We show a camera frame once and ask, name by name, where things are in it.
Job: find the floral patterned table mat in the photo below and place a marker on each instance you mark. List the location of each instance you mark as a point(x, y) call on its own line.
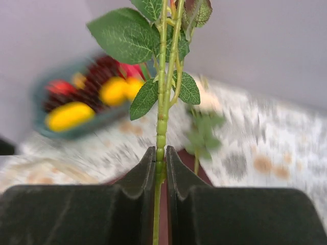
point(265, 143)

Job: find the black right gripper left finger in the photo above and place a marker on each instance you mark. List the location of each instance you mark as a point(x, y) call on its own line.
point(121, 213)

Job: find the yellow lemon middle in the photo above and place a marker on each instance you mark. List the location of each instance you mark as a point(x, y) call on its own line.
point(112, 93)

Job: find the purple grape bunch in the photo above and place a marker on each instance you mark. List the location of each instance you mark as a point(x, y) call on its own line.
point(97, 74)

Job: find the yellow lemon right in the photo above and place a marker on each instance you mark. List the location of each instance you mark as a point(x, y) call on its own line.
point(132, 88)

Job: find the yellow mango front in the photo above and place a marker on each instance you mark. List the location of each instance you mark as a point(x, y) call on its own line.
point(69, 116)

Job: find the dark red wrapping paper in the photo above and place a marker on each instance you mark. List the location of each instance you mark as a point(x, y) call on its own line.
point(189, 161)

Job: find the yellow lemon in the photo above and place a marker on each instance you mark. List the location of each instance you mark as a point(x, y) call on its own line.
point(132, 88)
point(112, 93)

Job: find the peach rose stem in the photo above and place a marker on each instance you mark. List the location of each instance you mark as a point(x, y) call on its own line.
point(160, 31)

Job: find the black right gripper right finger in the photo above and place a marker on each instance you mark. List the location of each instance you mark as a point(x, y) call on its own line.
point(201, 214)

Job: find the small orange fruit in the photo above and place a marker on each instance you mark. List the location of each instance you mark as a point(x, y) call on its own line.
point(78, 80)

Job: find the teal plastic fruit tray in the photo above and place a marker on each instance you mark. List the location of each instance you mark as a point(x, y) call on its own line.
point(39, 93)

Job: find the red dragon fruit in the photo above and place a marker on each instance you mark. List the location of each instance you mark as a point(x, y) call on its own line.
point(127, 70)

